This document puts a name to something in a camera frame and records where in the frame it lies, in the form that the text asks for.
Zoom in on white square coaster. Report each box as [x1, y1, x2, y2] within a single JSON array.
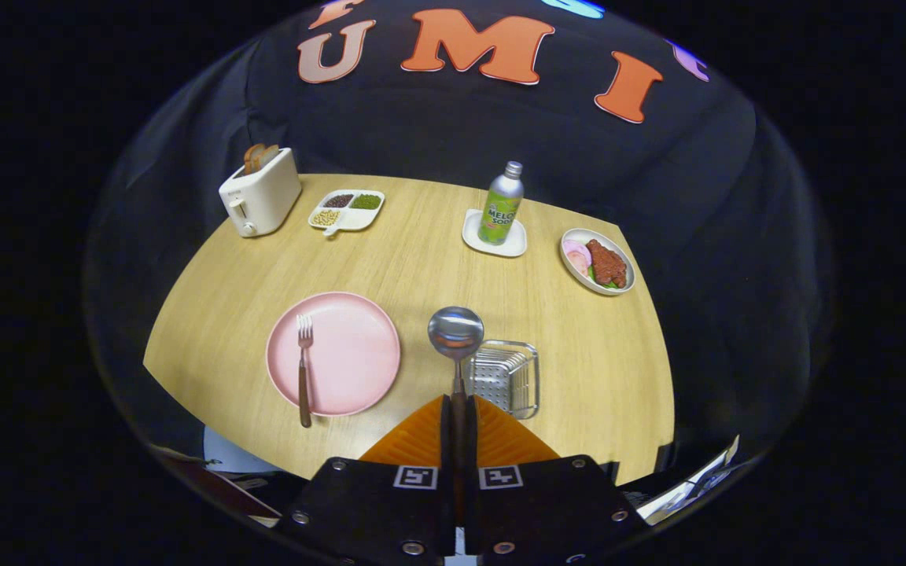
[[462, 208, 529, 259]]

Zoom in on white oval food plate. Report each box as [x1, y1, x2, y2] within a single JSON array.
[[559, 228, 636, 296]]

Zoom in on white toaster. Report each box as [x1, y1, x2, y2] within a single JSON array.
[[218, 147, 303, 239]]

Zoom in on metal wire basket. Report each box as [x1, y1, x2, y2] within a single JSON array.
[[465, 340, 540, 421]]

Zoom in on brown meat patty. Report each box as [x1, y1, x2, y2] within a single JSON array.
[[585, 239, 628, 289]]

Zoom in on white paper sheets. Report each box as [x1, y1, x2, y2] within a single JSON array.
[[634, 435, 741, 526]]

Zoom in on pink ham slices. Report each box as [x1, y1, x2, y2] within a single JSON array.
[[563, 240, 593, 277]]

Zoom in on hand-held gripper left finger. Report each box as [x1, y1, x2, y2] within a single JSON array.
[[274, 393, 455, 566]]

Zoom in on white object below table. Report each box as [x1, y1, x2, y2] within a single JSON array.
[[203, 427, 285, 475]]

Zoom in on white divided dish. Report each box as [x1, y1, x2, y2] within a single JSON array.
[[308, 189, 385, 238]]

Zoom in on fork with wooden handle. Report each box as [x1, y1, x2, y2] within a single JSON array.
[[296, 314, 315, 429]]

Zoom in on pink round plate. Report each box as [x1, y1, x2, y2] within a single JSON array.
[[266, 292, 402, 417]]

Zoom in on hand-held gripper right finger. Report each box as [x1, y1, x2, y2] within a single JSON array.
[[465, 393, 650, 566]]

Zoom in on green soda bottle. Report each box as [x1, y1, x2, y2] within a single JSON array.
[[478, 160, 525, 247]]

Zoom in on spoon with wooden handle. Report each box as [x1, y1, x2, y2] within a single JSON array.
[[427, 306, 486, 512]]

